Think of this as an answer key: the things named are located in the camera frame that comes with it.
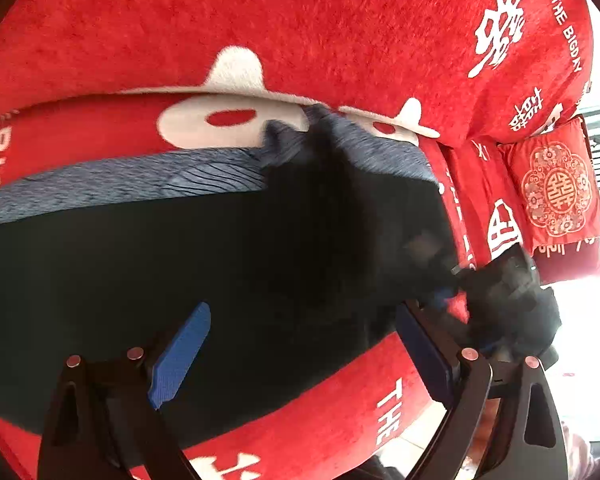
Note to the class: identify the black pants with blue-grey cuffs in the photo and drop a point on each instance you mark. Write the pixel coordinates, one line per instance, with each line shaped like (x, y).
(130, 270)

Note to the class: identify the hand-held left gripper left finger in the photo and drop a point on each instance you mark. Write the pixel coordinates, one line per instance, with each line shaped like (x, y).
(180, 355)

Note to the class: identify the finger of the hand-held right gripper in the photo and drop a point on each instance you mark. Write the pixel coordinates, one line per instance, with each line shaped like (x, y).
(442, 297)

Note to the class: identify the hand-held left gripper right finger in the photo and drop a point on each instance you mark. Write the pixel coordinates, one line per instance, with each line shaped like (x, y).
(425, 355)

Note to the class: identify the red ornament-print cushion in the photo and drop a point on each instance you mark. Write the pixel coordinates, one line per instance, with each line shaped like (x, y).
(555, 185)

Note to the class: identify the red printed sofa cover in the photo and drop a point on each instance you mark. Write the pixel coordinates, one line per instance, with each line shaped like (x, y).
(280, 35)

